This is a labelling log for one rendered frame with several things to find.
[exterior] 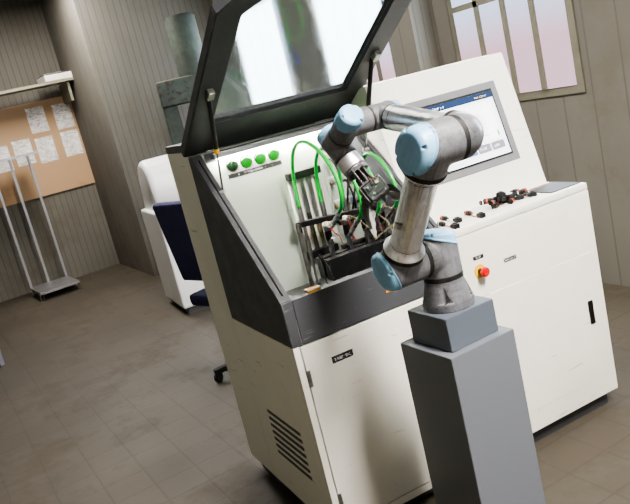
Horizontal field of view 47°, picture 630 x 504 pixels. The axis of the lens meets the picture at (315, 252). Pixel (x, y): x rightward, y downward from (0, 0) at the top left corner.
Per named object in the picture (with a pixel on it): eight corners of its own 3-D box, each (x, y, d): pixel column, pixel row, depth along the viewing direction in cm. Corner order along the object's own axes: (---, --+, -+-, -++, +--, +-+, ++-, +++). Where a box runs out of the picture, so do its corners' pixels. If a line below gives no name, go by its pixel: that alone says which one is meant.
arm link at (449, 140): (429, 286, 209) (476, 131, 171) (387, 304, 203) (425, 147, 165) (405, 259, 216) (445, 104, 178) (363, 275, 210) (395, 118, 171)
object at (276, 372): (344, 555, 258) (291, 349, 241) (278, 491, 310) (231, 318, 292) (496, 471, 286) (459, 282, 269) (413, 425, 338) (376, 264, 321)
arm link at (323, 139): (318, 126, 212) (311, 143, 219) (341, 155, 210) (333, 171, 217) (339, 117, 216) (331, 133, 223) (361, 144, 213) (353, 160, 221)
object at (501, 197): (495, 211, 281) (493, 197, 280) (477, 209, 291) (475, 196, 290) (539, 195, 290) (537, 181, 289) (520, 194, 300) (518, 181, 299)
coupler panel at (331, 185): (338, 219, 301) (320, 146, 295) (334, 219, 304) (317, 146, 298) (364, 211, 307) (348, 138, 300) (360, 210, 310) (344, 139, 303)
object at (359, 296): (303, 345, 243) (291, 300, 239) (297, 342, 247) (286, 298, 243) (450, 285, 268) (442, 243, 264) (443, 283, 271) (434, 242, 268)
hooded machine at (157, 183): (162, 303, 674) (121, 164, 645) (222, 282, 700) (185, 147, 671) (189, 317, 607) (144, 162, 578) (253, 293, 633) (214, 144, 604)
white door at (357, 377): (345, 527, 257) (300, 348, 242) (342, 524, 259) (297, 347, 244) (487, 451, 283) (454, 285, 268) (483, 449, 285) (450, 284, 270)
